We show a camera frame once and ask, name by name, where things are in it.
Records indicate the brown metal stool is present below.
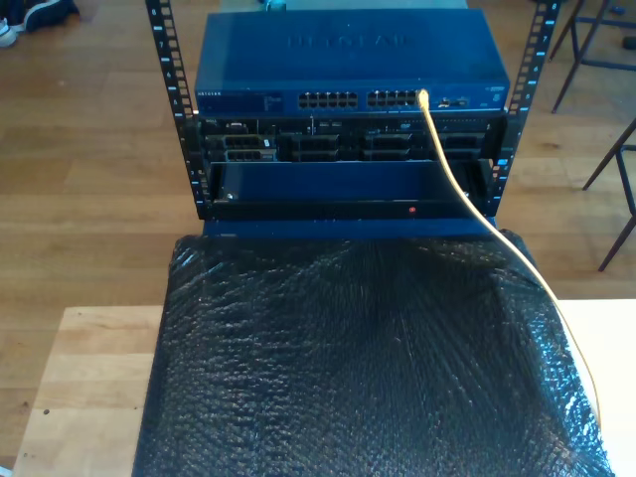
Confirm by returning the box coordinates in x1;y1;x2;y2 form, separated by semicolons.
583;116;636;272

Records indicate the dark sneaker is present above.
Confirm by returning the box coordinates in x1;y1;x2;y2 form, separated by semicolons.
22;0;80;31

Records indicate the black rack server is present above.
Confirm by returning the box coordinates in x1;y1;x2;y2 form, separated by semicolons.
196;112;509;165

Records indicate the blue network switch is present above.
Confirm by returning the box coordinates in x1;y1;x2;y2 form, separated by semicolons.
193;8;512;118

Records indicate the blue metal chair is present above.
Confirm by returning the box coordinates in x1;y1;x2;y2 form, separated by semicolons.
549;0;636;113

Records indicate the yellow network cable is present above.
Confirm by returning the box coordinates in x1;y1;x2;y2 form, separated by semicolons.
415;87;603;429

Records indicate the white sneaker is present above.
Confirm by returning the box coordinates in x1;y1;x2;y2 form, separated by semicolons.
0;17;19;49

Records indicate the black perforated rack post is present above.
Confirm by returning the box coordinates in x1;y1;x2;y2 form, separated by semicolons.
145;0;210;220
506;0;565;125

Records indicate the black woven mat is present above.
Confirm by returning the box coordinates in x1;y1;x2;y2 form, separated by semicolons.
132;231;617;477

